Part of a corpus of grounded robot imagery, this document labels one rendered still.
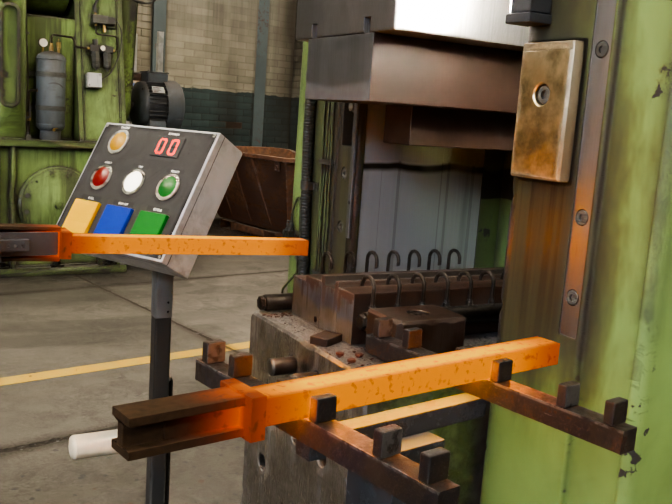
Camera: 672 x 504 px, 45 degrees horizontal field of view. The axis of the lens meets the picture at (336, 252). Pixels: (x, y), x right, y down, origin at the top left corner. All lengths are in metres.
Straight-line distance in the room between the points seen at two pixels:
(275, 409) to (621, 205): 0.53
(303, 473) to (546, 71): 0.67
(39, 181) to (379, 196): 4.70
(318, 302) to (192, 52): 9.17
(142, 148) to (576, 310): 1.00
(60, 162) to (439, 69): 5.02
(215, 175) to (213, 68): 8.93
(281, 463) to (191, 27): 9.26
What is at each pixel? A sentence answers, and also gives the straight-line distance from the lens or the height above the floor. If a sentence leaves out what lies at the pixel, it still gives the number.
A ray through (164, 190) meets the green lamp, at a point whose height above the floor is 1.08.
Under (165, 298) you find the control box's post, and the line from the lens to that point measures 1.77.
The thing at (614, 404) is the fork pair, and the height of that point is 1.03.
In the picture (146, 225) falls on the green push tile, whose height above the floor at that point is 1.02.
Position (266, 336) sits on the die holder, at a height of 0.89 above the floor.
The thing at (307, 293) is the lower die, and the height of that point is 0.96.
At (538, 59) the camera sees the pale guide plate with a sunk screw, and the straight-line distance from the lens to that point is 1.08.
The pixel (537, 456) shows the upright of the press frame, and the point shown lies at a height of 0.83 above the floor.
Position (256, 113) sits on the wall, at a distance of 10.88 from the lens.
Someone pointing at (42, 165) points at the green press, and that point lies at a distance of 6.07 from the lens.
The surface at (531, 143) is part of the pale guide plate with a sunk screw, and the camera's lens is 1.08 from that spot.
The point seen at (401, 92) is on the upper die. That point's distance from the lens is 1.20.
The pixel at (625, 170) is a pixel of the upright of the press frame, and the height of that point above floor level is 1.21.
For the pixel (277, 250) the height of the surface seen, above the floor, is 1.05.
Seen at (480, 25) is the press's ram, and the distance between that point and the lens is 1.22.
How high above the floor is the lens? 1.24
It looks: 9 degrees down
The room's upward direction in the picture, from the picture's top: 4 degrees clockwise
